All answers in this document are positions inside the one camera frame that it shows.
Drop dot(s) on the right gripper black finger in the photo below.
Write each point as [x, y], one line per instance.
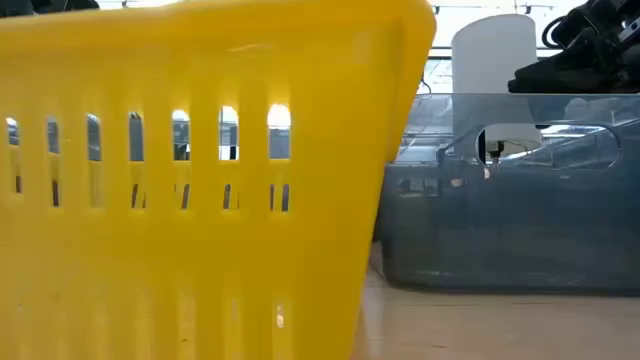
[565, 75]

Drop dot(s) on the grey translucent plastic bin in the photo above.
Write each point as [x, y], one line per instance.
[510, 230]

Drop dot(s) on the yellow plastic slotted basket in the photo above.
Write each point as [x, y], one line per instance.
[200, 260]

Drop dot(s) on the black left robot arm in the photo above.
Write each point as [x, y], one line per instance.
[45, 6]

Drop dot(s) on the white panel on stand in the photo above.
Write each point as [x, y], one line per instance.
[492, 55]

